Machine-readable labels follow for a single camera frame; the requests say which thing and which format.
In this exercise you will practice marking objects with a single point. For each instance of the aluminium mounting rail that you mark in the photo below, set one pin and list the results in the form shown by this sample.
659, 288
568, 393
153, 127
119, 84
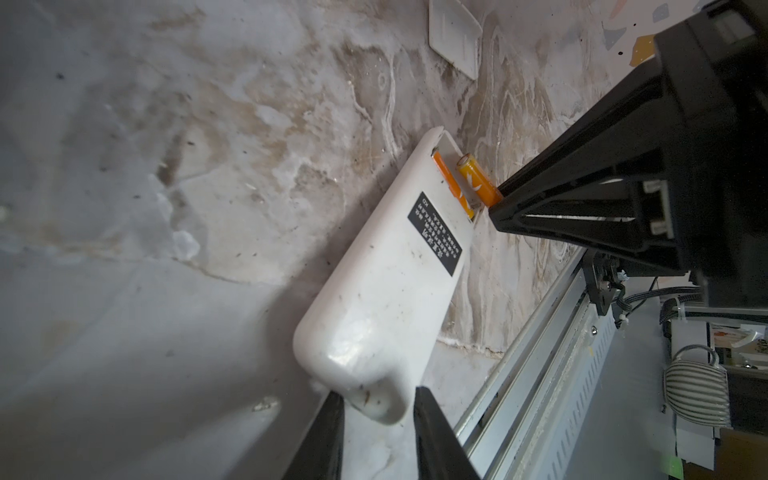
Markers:
525, 421

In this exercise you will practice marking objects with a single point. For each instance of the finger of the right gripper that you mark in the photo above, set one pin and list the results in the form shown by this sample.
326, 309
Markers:
611, 181

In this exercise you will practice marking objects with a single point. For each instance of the red and white remote control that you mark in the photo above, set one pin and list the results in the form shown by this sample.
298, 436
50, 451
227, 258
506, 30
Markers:
369, 333

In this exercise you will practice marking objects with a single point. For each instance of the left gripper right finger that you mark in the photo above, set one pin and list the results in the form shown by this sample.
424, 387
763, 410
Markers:
439, 453

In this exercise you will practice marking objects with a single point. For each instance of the orange AAA batteries pair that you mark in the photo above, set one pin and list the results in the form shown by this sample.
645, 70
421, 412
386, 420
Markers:
475, 179

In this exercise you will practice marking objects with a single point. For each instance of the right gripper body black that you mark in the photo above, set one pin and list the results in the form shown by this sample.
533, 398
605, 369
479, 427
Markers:
715, 71

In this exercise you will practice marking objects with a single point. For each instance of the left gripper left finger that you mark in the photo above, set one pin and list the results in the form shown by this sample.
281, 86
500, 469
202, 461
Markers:
320, 455

